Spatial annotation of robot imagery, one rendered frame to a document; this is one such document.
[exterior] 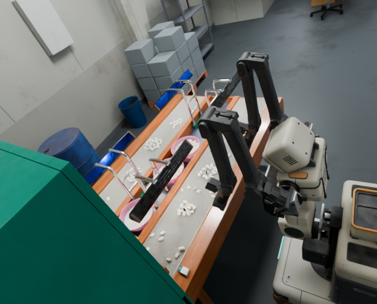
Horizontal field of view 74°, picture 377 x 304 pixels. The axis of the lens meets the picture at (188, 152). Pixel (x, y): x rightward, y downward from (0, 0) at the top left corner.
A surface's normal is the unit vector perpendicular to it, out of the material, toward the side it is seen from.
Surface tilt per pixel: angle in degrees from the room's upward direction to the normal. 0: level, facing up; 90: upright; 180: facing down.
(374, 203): 0
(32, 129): 90
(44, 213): 90
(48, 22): 90
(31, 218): 90
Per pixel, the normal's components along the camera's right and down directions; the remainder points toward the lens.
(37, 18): 0.85, 0.11
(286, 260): -0.30, -0.71
